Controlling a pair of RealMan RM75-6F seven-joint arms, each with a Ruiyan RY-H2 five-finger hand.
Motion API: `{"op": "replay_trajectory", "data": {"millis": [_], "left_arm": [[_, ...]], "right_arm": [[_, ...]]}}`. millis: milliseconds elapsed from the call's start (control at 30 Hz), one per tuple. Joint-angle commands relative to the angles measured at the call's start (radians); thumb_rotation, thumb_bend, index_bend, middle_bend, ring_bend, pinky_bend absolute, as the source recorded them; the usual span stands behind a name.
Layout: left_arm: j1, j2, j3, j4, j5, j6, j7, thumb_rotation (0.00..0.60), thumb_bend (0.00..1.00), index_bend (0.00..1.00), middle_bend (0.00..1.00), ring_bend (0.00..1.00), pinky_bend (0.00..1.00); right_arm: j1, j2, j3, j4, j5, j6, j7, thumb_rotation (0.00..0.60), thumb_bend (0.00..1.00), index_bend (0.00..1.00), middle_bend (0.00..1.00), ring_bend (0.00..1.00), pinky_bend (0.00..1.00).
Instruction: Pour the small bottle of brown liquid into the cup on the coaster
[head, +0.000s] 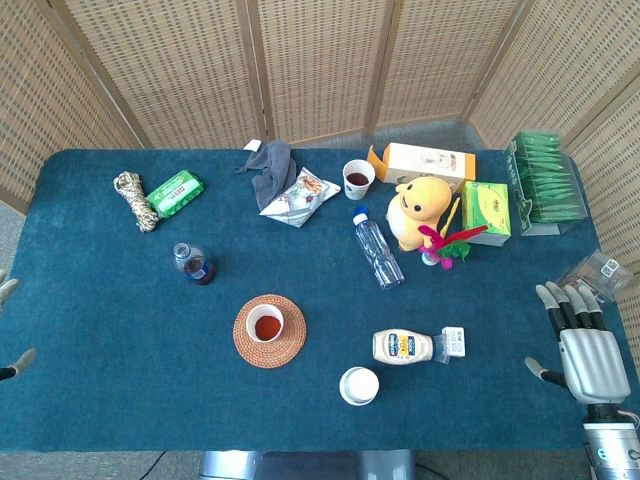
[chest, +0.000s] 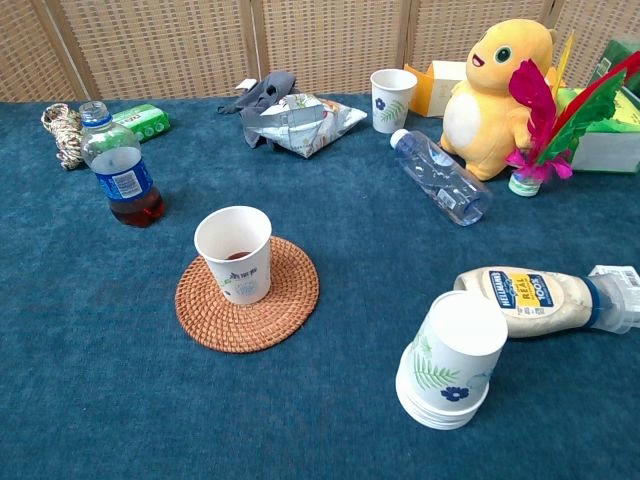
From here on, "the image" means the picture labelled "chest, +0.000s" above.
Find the orange and white carton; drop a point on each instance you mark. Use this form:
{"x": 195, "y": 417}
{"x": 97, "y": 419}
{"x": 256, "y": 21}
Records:
{"x": 440, "y": 90}

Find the silver snack bag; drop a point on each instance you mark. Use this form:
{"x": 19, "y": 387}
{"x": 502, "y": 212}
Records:
{"x": 305, "y": 127}

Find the clear water bottle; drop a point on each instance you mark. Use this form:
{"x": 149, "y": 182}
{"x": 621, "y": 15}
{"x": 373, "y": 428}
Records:
{"x": 440, "y": 175}

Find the mayonnaise squeeze bottle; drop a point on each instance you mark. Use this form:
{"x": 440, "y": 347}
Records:
{"x": 545, "y": 305}

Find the small dark drink bottle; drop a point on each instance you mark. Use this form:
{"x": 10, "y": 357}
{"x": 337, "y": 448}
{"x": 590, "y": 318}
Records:
{"x": 120, "y": 170}

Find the round woven rattan coaster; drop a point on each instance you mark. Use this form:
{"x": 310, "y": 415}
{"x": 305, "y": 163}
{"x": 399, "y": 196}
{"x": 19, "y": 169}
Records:
{"x": 290, "y": 300}

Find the green tissue pack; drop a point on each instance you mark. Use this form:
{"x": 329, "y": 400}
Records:
{"x": 147, "y": 122}

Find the colourful feather shuttlecock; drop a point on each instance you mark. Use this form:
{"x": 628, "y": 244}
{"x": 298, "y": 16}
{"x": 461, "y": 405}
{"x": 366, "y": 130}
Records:
{"x": 537, "y": 100}

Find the crumpled grey cloth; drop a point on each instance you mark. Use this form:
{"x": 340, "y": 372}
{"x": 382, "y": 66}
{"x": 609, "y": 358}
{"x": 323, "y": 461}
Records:
{"x": 265, "y": 92}

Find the green yellow tissue box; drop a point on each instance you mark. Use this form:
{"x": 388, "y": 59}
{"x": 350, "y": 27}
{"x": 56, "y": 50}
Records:
{"x": 610, "y": 145}

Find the woven folding screen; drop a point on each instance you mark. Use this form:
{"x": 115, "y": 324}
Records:
{"x": 175, "y": 45}

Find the yellow plush toy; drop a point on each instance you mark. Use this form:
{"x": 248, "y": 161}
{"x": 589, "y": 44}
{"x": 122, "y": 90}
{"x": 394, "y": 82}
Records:
{"x": 480, "y": 120}

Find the paper cup with flower print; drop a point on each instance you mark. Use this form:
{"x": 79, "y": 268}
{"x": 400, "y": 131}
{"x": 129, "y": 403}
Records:
{"x": 392, "y": 107}

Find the clear box of green sachets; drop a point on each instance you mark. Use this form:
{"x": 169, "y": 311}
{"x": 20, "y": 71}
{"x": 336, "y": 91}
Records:
{"x": 622, "y": 62}

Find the paper cup with green print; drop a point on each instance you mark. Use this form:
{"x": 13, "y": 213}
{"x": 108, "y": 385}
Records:
{"x": 240, "y": 250}

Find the blue table cloth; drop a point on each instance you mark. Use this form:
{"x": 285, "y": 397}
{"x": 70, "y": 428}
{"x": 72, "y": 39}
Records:
{"x": 100, "y": 350}

